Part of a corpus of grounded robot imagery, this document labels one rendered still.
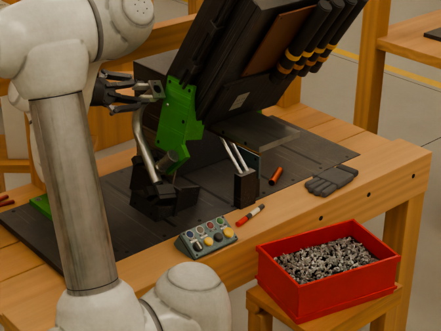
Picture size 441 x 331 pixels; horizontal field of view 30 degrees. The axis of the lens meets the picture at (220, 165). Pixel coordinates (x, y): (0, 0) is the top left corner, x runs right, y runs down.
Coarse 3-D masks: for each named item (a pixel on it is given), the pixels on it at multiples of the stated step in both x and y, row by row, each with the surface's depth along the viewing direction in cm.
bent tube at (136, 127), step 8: (152, 80) 230; (152, 88) 228; (160, 88) 231; (152, 96) 228; (160, 96) 229; (144, 104) 234; (136, 112) 236; (136, 120) 237; (136, 128) 237; (136, 136) 236; (144, 136) 237; (144, 144) 235; (144, 152) 235; (144, 160) 234; (152, 160) 234; (152, 168) 233; (152, 176) 232; (160, 176) 233; (152, 184) 233
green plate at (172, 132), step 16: (176, 80) 228; (176, 96) 228; (192, 96) 224; (176, 112) 229; (192, 112) 228; (160, 128) 234; (176, 128) 229; (192, 128) 230; (160, 144) 234; (176, 144) 229
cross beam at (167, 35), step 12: (156, 24) 270; (168, 24) 270; (180, 24) 273; (156, 36) 268; (168, 36) 271; (180, 36) 275; (144, 48) 266; (156, 48) 270; (168, 48) 273; (120, 60) 262; (132, 60) 265; (0, 84) 236; (0, 96) 238
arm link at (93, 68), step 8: (96, 64) 174; (88, 72) 177; (96, 72) 180; (88, 80) 180; (88, 88) 181; (88, 96) 183; (88, 104) 186; (32, 128) 203; (32, 136) 203; (32, 144) 203; (32, 152) 204; (40, 168) 201; (40, 176) 202
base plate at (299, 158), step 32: (224, 160) 266; (288, 160) 266; (320, 160) 266; (128, 192) 246; (224, 192) 247; (32, 224) 230; (128, 224) 230; (160, 224) 231; (192, 224) 231; (128, 256) 216
